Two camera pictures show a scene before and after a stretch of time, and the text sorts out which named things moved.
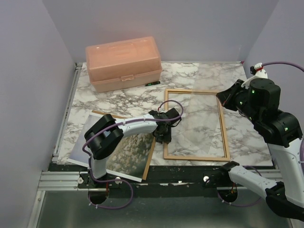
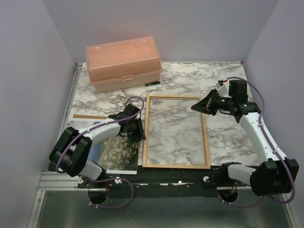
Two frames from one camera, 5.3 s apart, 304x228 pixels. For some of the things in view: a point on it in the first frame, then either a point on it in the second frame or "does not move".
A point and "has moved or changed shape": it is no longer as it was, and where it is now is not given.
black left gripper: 166,138 -> 139,134
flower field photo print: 130,158 has moved or changed shape
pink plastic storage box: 124,65 does not move
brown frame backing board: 149,159 -> 89,116
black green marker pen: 153,83 does not move
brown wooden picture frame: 226,157 -> 145,143
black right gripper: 226,96 -> 206,105
